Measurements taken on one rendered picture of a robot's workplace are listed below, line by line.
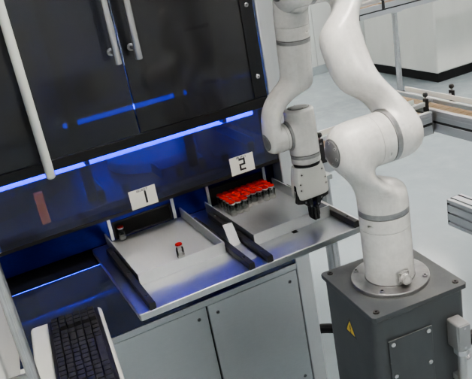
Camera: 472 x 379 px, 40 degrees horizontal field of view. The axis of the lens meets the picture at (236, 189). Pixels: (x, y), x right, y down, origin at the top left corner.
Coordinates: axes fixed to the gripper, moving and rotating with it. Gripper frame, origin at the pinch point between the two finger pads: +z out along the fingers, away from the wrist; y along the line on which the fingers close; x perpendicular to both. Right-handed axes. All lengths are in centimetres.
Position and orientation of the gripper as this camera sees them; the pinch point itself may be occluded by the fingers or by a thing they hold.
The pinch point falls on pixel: (314, 211)
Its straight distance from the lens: 191.6
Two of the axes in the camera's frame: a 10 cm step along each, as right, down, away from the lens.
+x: 4.3, 2.3, -8.7
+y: -8.8, 3.1, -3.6
